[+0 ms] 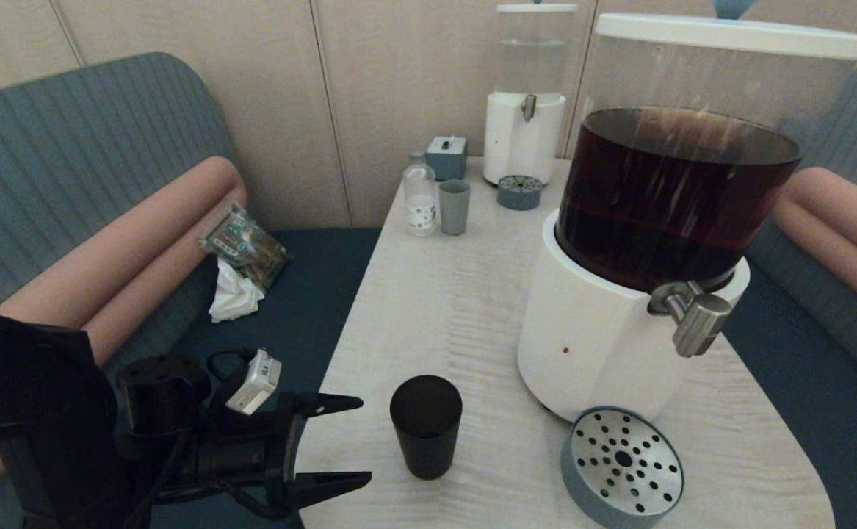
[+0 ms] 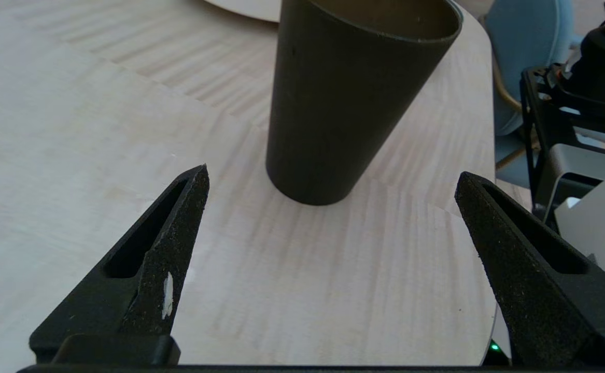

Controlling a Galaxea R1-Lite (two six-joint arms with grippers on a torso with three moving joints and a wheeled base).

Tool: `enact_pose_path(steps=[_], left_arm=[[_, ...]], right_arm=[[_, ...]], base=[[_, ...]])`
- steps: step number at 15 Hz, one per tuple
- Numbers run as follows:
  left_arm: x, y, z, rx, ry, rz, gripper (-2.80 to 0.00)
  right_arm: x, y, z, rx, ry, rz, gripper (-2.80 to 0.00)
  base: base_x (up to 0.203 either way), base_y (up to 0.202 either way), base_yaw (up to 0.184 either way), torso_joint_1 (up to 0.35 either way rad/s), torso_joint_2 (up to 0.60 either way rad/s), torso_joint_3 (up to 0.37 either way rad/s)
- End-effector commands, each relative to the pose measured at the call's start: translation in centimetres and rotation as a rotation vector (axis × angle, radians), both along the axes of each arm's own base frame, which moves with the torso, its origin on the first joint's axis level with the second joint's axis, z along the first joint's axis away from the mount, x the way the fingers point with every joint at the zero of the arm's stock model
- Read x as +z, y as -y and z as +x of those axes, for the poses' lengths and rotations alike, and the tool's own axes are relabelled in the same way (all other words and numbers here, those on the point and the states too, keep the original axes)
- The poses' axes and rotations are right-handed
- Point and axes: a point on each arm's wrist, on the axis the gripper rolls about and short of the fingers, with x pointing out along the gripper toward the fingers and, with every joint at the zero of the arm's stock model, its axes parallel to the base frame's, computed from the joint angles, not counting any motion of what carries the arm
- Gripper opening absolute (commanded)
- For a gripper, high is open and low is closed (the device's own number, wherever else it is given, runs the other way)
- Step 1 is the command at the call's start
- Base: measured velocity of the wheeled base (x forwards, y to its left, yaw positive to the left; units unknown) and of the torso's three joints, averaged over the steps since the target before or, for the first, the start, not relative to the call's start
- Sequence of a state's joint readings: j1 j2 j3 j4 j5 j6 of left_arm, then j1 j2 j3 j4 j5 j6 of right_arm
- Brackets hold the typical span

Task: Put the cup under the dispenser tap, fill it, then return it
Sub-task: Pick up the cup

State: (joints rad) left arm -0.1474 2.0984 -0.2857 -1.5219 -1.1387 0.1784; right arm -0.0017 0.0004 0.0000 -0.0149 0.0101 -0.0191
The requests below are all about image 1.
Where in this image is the grey-blue tissue box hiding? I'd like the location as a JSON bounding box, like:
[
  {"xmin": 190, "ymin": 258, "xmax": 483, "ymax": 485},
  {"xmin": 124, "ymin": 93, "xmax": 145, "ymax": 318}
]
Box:
[{"xmin": 426, "ymin": 136, "xmax": 468, "ymax": 181}]

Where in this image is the black left camera cable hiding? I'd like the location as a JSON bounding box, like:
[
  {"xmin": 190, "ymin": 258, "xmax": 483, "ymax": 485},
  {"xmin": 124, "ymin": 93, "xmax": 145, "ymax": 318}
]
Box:
[{"xmin": 206, "ymin": 349, "xmax": 260, "ymax": 384}]

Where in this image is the small clear water dispenser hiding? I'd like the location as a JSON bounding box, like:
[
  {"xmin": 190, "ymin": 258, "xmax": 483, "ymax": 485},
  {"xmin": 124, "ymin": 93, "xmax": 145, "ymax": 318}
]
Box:
[{"xmin": 483, "ymin": 11, "xmax": 567, "ymax": 188}]

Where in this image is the black tapered cup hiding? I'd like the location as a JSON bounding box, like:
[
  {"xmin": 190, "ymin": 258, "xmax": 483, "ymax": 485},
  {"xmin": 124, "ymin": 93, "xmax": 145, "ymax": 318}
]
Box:
[{"xmin": 389, "ymin": 375, "xmax": 463, "ymax": 481}]

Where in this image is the large dark tea dispenser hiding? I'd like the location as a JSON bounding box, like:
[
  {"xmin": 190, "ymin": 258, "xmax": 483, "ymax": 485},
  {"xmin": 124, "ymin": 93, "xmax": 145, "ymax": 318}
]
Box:
[{"xmin": 516, "ymin": 33, "xmax": 857, "ymax": 425}]

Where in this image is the grey tapered cup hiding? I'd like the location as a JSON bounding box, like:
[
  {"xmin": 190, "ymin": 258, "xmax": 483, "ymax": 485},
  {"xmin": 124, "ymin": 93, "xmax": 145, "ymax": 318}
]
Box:
[{"xmin": 438, "ymin": 180, "xmax": 471, "ymax": 236}]

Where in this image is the pink bolster cushion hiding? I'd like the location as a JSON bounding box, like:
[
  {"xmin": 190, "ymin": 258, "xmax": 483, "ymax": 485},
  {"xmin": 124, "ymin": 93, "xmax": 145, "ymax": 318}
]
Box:
[
  {"xmin": 772, "ymin": 167, "xmax": 857, "ymax": 328},
  {"xmin": 0, "ymin": 156, "xmax": 249, "ymax": 487}
]

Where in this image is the clear plastic bottle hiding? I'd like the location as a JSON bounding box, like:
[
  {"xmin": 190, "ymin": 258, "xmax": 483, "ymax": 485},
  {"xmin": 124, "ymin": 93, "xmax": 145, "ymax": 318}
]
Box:
[{"xmin": 404, "ymin": 151, "xmax": 438, "ymax": 237}]

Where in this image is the large silver dispenser tap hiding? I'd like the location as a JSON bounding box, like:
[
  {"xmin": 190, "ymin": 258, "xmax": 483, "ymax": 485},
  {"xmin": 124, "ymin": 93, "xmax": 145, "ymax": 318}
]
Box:
[{"xmin": 647, "ymin": 281, "xmax": 734, "ymax": 359}]

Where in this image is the large grey perforated drip tray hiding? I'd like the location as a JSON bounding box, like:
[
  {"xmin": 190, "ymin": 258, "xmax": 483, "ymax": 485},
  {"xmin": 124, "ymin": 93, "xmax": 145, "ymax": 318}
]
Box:
[{"xmin": 560, "ymin": 406, "xmax": 685, "ymax": 529}]

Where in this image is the large white dispenser lid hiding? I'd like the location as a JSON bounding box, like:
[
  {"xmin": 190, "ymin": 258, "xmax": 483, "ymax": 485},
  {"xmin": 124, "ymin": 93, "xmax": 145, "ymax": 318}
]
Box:
[{"xmin": 596, "ymin": 0, "xmax": 857, "ymax": 61}]

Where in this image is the small white dispenser lid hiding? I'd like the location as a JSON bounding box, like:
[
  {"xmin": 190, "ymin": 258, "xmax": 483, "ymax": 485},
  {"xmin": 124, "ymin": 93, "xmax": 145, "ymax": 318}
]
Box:
[{"xmin": 496, "ymin": 3, "xmax": 579, "ymax": 15}]

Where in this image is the crumpled white tissue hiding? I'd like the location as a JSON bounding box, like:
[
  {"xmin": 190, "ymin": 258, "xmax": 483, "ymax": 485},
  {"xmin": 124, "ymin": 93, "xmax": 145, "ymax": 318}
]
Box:
[{"xmin": 208, "ymin": 256, "xmax": 266, "ymax": 323}]

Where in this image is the green printed snack packet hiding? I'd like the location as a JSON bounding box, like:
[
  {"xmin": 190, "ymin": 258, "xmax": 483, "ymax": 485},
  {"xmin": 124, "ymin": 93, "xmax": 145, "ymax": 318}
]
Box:
[{"xmin": 198, "ymin": 203, "xmax": 291, "ymax": 292}]

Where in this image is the teal upholstered bench sofa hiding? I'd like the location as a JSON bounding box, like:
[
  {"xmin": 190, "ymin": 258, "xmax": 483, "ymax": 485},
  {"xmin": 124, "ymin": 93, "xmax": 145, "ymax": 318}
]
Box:
[
  {"xmin": 718, "ymin": 61, "xmax": 857, "ymax": 529},
  {"xmin": 0, "ymin": 51, "xmax": 385, "ymax": 529}
]

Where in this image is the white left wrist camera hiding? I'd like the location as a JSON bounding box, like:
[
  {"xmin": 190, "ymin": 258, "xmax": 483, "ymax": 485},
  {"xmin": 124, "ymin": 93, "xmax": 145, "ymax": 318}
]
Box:
[{"xmin": 225, "ymin": 349, "xmax": 283, "ymax": 417}]

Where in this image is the small grey perforated drip tray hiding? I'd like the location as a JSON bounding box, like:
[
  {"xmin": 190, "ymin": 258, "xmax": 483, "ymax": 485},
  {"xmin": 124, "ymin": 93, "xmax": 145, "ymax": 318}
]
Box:
[{"xmin": 497, "ymin": 175, "xmax": 544, "ymax": 211}]

